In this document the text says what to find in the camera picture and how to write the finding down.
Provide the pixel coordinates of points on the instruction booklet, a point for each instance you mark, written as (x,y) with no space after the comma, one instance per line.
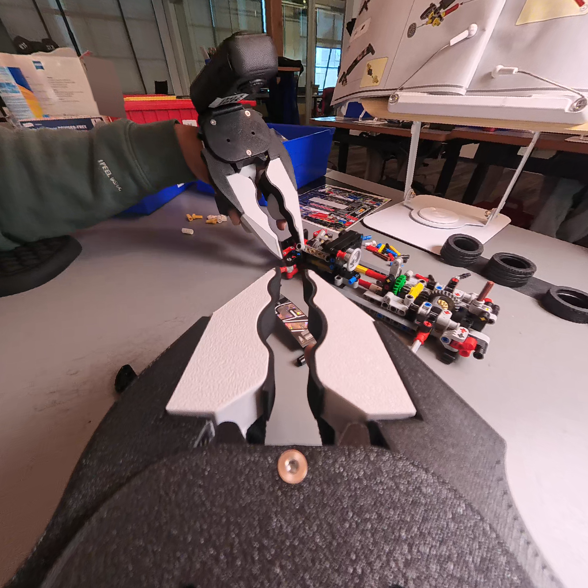
(413,46)

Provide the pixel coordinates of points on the black padded armrest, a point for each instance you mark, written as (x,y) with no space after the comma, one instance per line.
(32,266)

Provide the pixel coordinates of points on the white book stand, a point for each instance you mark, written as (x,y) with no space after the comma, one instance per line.
(436,216)

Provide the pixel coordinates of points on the lego car chassis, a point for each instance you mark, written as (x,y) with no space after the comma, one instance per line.
(413,294)

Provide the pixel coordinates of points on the colourful sticker sheet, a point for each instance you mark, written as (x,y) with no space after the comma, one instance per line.
(340,206)

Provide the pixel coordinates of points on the blue white glove box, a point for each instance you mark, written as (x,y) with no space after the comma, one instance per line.
(59,124)

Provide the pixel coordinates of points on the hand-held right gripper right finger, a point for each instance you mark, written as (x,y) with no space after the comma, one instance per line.
(358,363)

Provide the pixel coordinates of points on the person's left forearm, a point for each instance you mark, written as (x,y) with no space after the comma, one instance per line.
(69,183)

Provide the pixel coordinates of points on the pile of yellow white pieces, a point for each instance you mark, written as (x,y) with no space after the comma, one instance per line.
(211,219)

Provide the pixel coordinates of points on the blue plastic bin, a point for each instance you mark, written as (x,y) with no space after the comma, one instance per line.
(156,197)
(307,151)

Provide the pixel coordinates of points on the brown wooden table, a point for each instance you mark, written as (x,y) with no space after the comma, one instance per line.
(459,135)

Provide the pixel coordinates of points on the black lego connector block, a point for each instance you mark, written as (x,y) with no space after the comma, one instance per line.
(124,379)

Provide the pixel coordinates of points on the black curved lego panel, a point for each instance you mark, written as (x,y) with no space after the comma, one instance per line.
(294,321)

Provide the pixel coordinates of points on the person's left hand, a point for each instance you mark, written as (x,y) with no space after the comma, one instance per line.
(235,219)

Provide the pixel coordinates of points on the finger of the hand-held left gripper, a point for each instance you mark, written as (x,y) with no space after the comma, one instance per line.
(250,206)
(285,188)

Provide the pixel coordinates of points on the white cardboard box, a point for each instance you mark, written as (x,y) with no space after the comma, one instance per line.
(69,82)

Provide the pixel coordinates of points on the red storage tote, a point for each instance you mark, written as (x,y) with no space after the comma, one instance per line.
(156,110)

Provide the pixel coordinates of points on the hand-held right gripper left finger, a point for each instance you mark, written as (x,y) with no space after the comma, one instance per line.
(225,363)

